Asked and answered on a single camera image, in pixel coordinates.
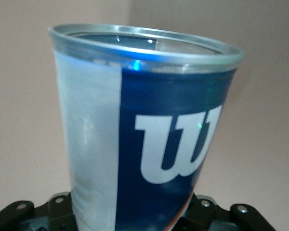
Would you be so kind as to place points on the clear blue-label tennis ball can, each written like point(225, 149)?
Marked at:
point(159, 101)

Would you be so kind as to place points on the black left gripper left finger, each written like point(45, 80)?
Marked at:
point(26, 216)

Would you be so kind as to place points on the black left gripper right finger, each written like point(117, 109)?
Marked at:
point(243, 219)

